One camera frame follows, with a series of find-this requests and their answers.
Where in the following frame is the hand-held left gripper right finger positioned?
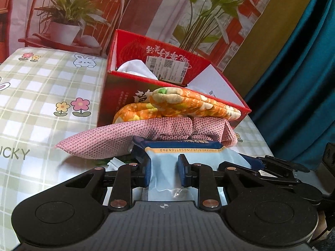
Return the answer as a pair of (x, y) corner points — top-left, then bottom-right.
(177, 154), (265, 211)

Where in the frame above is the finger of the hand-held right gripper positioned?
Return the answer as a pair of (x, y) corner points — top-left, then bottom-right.
(258, 155), (311, 174)
(218, 159), (324, 206)

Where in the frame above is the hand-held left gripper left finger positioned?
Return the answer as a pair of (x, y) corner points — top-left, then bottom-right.
(54, 155), (153, 211)

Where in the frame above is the blue cotton pad packet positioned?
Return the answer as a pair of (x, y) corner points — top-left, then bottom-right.
(129, 135), (265, 205)

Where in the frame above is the orange floral quilted cloth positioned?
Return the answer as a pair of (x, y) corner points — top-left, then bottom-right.
(112, 87), (242, 124)

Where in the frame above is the red cardboard box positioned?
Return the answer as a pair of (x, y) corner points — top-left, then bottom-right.
(97, 29), (252, 129)

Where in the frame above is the white plastic wrapper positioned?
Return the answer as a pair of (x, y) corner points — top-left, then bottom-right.
(106, 157), (131, 169)

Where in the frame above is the pink knitted cloth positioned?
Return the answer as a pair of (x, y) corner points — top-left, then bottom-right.
(55, 116), (238, 161)

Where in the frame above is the teal curtain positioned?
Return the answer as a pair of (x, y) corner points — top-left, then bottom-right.
(243, 0), (335, 168)

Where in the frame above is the white cloth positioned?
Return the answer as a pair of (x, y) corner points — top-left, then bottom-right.
(116, 60), (159, 80)

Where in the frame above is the green checked printed tablecloth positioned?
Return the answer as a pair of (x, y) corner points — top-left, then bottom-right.
(0, 47), (275, 241)

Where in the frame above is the wall poster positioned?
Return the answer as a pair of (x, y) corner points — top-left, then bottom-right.
(0, 0), (286, 74)

